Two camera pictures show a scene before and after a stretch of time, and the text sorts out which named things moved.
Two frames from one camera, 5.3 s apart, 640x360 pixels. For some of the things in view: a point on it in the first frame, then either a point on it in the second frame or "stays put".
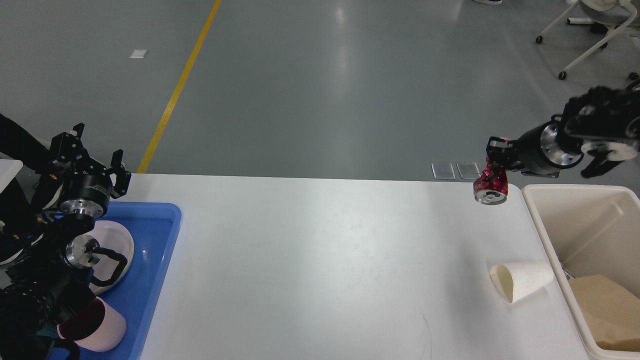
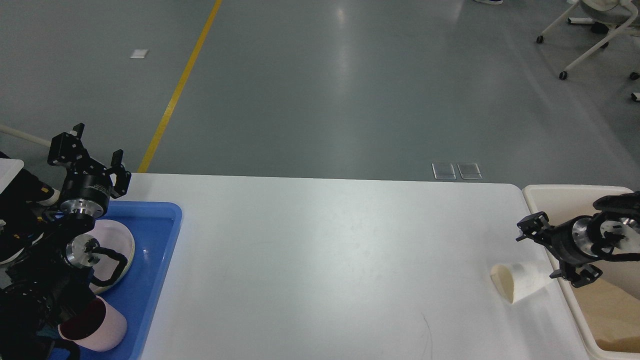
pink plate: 115,236 stays put
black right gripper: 543,149 → 575,241
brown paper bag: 614,312 stays put
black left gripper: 87,190 stays put
